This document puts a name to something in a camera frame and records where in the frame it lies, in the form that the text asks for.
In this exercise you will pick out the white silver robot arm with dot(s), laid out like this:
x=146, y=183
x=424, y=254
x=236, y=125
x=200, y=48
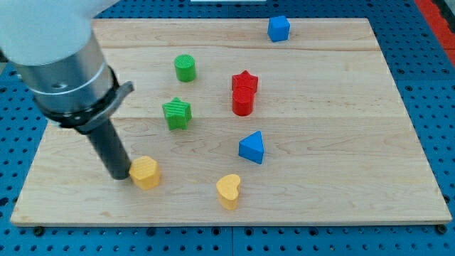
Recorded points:
x=53, y=47

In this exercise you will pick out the green star block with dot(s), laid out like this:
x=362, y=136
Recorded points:
x=177, y=113

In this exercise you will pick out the red star block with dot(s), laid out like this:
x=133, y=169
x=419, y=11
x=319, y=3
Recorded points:
x=245, y=79

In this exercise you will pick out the blue triangle block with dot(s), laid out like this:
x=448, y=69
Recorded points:
x=252, y=147

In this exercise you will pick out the red cylinder block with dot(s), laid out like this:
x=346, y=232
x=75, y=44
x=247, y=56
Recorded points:
x=242, y=101

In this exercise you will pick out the wooden board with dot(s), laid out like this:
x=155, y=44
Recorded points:
x=339, y=146

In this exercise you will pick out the yellow heart block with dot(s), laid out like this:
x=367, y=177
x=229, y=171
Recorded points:
x=228, y=191

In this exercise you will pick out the green cylinder block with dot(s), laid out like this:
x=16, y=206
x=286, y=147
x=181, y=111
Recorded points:
x=185, y=67

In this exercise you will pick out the yellow hexagon block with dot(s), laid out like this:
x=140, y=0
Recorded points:
x=145, y=173

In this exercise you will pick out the blue cube block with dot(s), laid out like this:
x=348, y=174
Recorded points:
x=278, y=29

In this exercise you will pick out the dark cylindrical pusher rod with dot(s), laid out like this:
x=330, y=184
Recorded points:
x=110, y=149

